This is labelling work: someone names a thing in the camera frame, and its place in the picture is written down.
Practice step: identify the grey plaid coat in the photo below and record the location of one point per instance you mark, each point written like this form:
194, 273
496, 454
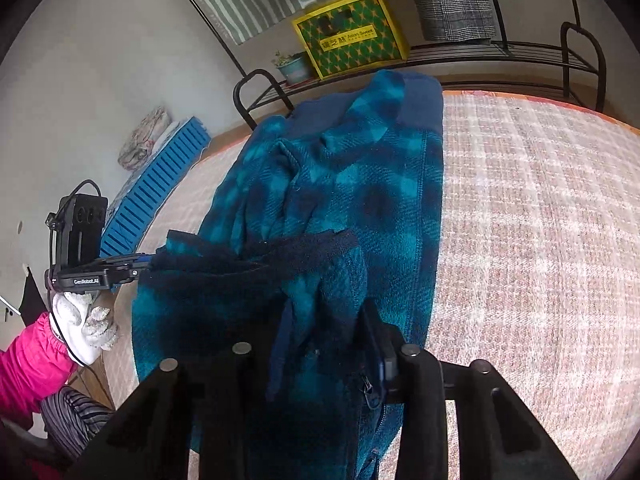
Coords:
450, 0

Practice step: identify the black metal rack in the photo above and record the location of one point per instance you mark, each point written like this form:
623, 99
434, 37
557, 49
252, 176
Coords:
500, 55

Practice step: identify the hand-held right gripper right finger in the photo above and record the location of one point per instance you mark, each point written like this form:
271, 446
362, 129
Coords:
387, 367

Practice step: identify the person's left hand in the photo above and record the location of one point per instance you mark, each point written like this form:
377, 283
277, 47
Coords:
80, 330

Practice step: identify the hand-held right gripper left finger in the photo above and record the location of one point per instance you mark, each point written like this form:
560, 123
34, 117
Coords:
235, 385

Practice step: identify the pink and white plaid blanket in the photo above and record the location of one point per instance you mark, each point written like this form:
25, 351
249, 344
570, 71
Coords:
525, 235

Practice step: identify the yellow and green patterned box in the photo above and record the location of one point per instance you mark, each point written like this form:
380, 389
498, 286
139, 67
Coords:
350, 35

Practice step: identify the person's left forearm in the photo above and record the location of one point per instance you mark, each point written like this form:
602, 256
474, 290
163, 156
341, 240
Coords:
30, 365

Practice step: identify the teal plaid fleece jacket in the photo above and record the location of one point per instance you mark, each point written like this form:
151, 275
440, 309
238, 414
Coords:
350, 185

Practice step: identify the potted plant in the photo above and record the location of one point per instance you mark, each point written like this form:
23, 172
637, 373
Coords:
296, 72

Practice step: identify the blue slatted board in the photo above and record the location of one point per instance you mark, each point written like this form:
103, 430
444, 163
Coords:
150, 185

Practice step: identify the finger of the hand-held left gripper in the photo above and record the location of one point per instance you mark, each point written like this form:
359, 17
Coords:
127, 262

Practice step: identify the person's grey striped pants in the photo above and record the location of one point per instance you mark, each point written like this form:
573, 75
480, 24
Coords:
75, 420

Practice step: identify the floral cloth bundle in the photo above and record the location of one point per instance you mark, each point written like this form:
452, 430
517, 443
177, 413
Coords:
142, 135

